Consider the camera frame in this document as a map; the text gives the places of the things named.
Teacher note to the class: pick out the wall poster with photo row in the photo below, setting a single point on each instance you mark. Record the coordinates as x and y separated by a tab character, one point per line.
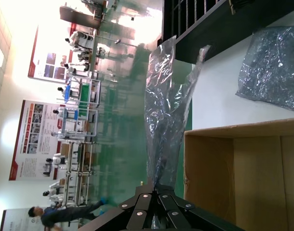
29	134

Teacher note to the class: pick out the grey antistatic bubble bag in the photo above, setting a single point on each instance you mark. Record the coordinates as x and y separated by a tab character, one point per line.
161	115
272	72

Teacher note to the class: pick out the white open shelf frame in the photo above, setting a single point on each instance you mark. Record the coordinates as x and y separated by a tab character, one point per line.
64	127

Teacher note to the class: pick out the black slotted plastic container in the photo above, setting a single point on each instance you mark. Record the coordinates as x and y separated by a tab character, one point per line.
221	36

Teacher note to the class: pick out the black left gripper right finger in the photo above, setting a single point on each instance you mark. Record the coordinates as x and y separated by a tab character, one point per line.
183	216

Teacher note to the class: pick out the wall poster with large photos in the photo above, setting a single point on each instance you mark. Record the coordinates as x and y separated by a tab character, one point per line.
44	62

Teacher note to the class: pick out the wall poster with round icons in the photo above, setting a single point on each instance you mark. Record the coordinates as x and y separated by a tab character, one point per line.
14	221

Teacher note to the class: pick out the square ceiling light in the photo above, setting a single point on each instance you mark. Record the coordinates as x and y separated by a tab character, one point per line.
0	57

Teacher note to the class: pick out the blue plastic bin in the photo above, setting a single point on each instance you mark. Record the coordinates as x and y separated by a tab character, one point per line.
76	115

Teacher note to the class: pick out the white shelf with green panel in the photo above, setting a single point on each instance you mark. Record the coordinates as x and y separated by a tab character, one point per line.
85	92

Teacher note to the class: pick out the white tube frame workbench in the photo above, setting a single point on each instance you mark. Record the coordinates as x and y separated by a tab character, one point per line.
71	156
71	187

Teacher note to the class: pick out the brown cardboard box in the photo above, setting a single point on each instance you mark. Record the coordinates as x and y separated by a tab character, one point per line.
257	180

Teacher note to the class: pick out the blue plastic tray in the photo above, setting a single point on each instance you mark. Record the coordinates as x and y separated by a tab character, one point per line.
68	90

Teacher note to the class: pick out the dark brown board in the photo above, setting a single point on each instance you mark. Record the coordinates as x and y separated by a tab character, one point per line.
77	16

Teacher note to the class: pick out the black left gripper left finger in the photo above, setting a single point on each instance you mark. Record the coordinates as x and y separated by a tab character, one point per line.
127	214

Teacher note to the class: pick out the white humanoid robot black head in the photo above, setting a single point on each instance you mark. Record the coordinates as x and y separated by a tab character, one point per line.
60	113
57	160
79	38
57	133
61	91
54	192
72	69

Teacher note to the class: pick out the large cardboard carton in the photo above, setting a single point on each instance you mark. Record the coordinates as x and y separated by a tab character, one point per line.
64	148

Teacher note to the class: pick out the person in dark clothes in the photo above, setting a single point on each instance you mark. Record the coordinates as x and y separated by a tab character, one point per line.
57	214

